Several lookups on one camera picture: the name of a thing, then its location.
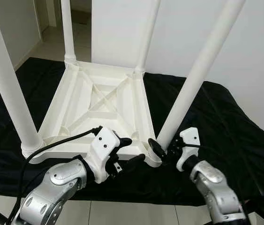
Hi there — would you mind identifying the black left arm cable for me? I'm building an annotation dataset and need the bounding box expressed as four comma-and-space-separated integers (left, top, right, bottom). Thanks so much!
10, 127, 102, 221

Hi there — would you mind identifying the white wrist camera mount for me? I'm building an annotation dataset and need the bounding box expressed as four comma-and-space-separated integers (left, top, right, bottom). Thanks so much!
175, 127, 201, 172
86, 127, 121, 183

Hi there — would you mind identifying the white door frame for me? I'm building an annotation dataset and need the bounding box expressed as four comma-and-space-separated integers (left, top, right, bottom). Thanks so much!
33, 0, 62, 29

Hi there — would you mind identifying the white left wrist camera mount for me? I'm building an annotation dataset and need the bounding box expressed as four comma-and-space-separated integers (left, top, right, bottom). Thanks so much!
86, 127, 121, 183

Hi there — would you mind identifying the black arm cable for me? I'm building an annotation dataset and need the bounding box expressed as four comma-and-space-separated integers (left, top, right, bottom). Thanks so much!
10, 127, 102, 221
179, 142, 208, 151

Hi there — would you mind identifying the black table cloth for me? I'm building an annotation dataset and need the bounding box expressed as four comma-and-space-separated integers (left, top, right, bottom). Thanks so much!
0, 57, 264, 223

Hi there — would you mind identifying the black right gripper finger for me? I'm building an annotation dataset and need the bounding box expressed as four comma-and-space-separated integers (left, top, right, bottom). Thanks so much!
149, 138, 168, 160

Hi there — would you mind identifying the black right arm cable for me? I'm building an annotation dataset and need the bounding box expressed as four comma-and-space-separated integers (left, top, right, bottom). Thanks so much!
179, 142, 208, 151

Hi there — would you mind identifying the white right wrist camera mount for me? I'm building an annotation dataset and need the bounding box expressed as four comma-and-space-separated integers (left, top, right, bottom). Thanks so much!
175, 127, 201, 172

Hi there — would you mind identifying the white plastic table top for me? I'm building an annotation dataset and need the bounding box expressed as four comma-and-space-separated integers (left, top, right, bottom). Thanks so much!
23, 63, 163, 168

